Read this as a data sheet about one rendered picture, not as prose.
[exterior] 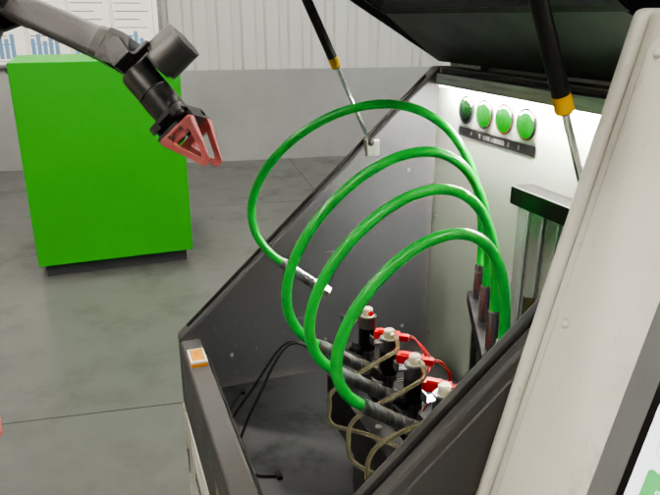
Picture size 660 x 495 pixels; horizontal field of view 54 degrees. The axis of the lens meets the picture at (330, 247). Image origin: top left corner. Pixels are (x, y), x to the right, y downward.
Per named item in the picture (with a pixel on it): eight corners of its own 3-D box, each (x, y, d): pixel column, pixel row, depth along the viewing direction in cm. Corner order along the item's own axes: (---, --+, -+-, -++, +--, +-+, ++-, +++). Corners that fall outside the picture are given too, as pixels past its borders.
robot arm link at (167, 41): (136, 70, 117) (101, 46, 109) (180, 25, 115) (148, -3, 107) (163, 112, 112) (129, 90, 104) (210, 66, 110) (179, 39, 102)
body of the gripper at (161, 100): (208, 116, 112) (182, 84, 112) (182, 110, 102) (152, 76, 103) (183, 142, 113) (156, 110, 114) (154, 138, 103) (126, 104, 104)
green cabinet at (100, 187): (175, 224, 512) (161, 52, 469) (193, 260, 436) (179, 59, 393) (45, 238, 480) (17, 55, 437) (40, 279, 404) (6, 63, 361)
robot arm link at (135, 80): (130, 82, 112) (112, 77, 106) (157, 55, 111) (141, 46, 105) (154, 113, 111) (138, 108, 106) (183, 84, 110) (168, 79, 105)
